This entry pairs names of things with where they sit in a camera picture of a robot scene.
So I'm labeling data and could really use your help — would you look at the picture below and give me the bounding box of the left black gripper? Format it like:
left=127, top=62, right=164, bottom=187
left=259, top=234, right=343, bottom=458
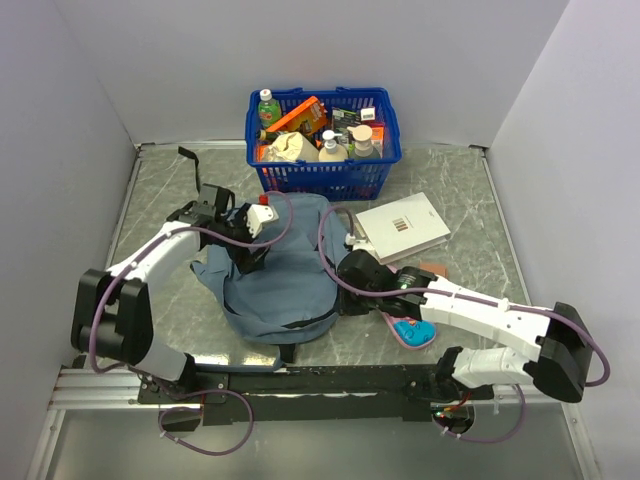
left=216, top=204, right=271, bottom=273

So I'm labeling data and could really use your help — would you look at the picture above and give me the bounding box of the blue grey backpack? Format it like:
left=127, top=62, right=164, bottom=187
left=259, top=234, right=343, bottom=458
left=191, top=193, right=347, bottom=364

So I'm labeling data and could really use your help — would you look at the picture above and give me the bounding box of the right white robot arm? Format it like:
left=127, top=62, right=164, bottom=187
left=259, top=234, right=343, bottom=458
left=337, top=250, right=595, bottom=403

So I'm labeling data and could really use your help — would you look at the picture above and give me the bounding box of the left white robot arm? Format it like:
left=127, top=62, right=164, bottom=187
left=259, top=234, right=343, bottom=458
left=71, top=184, right=279, bottom=402

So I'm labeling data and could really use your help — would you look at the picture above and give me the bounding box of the beige crumpled paper bag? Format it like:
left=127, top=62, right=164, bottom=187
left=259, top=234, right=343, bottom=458
left=259, top=132, right=319, bottom=163

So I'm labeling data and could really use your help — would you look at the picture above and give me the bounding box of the pink cat pencil case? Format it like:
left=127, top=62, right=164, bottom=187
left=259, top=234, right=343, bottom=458
left=381, top=264, right=437, bottom=350

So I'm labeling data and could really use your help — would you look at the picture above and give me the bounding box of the white notebook with barcode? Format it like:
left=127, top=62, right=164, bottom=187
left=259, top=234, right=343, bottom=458
left=356, top=192, right=451, bottom=265

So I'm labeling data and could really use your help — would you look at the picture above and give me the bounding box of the beige pump bottle white cap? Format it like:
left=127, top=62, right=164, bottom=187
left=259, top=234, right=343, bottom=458
left=318, top=130, right=349, bottom=162

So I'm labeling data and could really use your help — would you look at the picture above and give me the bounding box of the blue plastic shopping basket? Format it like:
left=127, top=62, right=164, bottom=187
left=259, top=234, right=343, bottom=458
left=245, top=87, right=402, bottom=202

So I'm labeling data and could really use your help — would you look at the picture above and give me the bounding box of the green drink bottle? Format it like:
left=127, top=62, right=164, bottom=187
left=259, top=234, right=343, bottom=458
left=258, top=89, right=282, bottom=129

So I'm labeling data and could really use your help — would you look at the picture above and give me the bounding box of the orange snack box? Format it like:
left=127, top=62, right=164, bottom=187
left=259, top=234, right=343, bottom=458
left=266, top=96, right=329, bottom=135

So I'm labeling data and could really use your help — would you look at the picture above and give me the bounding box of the black green product box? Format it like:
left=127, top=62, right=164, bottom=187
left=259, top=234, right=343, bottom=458
left=331, top=107, right=361, bottom=133

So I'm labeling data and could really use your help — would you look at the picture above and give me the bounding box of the grey pump bottle beige cap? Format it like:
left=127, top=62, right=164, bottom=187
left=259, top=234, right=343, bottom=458
left=347, top=125, right=381, bottom=160

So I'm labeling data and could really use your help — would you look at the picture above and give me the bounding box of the orange box in basket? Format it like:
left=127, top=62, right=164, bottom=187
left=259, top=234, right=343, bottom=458
left=371, top=124, right=385, bottom=155

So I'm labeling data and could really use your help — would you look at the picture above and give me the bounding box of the small white barcode box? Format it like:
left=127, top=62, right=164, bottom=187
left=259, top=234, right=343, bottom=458
left=360, top=107, right=376, bottom=122

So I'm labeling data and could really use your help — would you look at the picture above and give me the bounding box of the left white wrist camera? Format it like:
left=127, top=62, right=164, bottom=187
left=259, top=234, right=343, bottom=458
left=246, top=194, right=279, bottom=239

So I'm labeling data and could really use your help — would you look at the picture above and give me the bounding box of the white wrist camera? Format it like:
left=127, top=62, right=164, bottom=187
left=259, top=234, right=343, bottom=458
left=345, top=233, right=376, bottom=255
left=246, top=194, right=279, bottom=239

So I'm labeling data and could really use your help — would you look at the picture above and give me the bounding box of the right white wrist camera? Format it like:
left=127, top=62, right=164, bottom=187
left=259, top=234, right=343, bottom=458
left=345, top=233, right=376, bottom=255

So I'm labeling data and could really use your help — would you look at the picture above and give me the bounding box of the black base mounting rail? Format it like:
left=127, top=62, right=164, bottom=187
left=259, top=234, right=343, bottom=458
left=138, top=364, right=494, bottom=426

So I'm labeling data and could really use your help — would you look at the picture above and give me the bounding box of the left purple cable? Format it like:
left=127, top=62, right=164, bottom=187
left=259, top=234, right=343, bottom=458
left=89, top=190, right=295, bottom=375

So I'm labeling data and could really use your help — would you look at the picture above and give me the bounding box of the aluminium frame rail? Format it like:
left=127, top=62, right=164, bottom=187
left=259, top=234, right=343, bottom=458
left=48, top=368, right=141, bottom=410

